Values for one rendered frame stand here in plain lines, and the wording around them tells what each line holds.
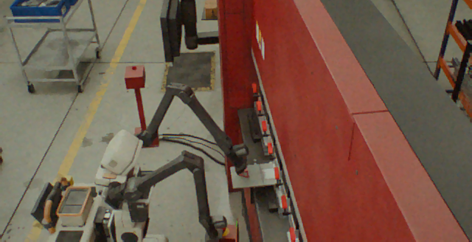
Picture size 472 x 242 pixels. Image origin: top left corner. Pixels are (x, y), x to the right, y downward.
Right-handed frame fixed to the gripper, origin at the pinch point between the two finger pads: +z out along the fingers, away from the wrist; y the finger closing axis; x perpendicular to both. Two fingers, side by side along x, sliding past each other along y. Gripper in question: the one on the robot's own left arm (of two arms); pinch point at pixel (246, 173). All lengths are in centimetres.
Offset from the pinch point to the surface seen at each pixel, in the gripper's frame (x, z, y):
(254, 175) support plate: -2.7, 4.9, 0.3
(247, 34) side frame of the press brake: -32, -35, 87
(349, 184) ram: -64, -84, -115
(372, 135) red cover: -76, -104, -123
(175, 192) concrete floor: 95, 66, 92
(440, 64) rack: -156, 130, 161
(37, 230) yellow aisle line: 192, 13, 63
